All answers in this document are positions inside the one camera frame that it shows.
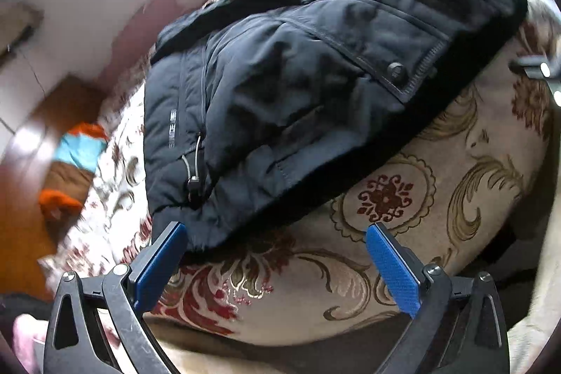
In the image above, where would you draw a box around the pink fluffy cloth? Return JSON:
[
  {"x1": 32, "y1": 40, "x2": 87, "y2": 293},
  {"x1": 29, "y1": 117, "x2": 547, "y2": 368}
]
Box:
[{"x1": 12, "y1": 313, "x2": 49, "y2": 372}]

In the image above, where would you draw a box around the dark cloth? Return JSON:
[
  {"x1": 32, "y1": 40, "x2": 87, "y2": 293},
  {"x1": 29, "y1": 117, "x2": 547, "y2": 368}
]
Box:
[{"x1": 0, "y1": 291, "x2": 58, "y2": 318}]

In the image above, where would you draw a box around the floral printed blanket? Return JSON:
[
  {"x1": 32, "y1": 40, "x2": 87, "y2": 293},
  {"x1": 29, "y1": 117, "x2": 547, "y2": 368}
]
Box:
[{"x1": 39, "y1": 0, "x2": 557, "y2": 346}]

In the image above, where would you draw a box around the orange blue brown striped cloth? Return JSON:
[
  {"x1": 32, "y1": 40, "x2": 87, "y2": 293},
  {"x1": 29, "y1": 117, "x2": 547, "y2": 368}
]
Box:
[{"x1": 39, "y1": 122, "x2": 109, "y2": 221}]

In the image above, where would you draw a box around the dark navy padded jacket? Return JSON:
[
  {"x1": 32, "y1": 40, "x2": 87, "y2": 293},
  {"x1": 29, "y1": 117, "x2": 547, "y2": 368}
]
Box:
[{"x1": 142, "y1": 0, "x2": 529, "y2": 252}]

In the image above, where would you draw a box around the tan cloth covered wall shelf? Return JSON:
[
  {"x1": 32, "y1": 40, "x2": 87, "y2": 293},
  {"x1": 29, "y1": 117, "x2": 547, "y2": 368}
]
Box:
[{"x1": 0, "y1": 4, "x2": 45, "y2": 63}]

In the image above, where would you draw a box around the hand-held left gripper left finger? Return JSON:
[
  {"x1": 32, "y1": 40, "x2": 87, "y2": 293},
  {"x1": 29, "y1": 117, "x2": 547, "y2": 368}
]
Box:
[{"x1": 42, "y1": 220, "x2": 189, "y2": 374}]

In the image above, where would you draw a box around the wooden headboard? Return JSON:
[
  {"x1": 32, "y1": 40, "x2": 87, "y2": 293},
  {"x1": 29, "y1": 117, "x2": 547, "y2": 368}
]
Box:
[{"x1": 0, "y1": 76, "x2": 110, "y2": 300}]

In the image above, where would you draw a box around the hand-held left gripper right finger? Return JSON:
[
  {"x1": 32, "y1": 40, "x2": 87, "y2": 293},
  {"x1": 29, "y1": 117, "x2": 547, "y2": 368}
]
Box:
[{"x1": 366, "y1": 223, "x2": 511, "y2": 374}]

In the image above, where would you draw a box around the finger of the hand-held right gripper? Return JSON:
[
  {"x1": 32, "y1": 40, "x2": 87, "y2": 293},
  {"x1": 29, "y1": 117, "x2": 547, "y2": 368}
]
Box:
[{"x1": 508, "y1": 54, "x2": 561, "y2": 105}]

